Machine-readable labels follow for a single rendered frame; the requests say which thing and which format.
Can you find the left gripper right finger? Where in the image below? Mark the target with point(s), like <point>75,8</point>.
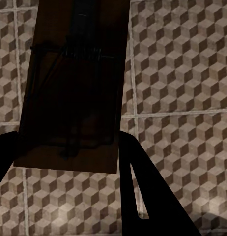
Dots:
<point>167,217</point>

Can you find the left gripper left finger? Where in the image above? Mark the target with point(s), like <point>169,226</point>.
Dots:
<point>8,143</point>

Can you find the mousetrap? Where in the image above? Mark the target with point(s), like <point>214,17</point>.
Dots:
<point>72,105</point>

